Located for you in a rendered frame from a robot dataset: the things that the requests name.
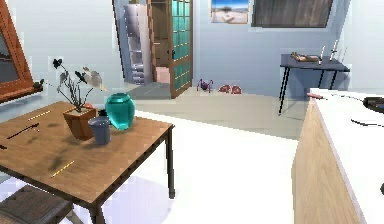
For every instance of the light wood white counter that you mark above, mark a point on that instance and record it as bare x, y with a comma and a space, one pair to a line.
333, 160

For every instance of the grey blue cup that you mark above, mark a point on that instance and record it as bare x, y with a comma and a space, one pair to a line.
100, 130

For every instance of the purple toy on floor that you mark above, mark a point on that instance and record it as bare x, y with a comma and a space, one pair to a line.
205, 85

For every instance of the brown framed window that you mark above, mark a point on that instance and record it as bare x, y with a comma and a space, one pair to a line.
11, 66

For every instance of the yellow pencil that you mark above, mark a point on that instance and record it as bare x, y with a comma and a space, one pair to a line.
39, 115
62, 169

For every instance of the white candle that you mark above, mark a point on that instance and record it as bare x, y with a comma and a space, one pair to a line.
321, 55
333, 50

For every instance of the silver grey shelf unit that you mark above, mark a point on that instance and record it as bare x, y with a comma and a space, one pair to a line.
137, 43

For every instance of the dark blue side table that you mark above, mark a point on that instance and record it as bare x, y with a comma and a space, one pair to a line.
311, 65

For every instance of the wooden door with teal panes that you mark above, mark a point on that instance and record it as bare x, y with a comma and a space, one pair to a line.
181, 46

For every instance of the potted plant in brown pot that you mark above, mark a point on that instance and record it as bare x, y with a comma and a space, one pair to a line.
79, 115

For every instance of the brown wooden dining table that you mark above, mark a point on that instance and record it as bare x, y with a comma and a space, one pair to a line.
100, 156

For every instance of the teal glass vase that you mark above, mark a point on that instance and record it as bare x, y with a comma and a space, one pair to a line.
120, 110

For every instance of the red shoe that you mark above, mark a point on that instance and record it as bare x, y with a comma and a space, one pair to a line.
236, 89
225, 88

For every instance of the tan tray with items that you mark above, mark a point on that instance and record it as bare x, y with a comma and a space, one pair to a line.
305, 57

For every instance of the black pen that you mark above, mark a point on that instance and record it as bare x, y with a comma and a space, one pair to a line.
23, 130

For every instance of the pink flat object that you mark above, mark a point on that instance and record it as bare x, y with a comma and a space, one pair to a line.
315, 96

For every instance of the black round dish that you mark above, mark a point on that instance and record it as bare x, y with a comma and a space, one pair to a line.
375, 104

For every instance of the beach picture on wall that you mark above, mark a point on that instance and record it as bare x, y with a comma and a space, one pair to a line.
230, 11

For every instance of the dark framed window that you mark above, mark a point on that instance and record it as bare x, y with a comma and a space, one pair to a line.
291, 12

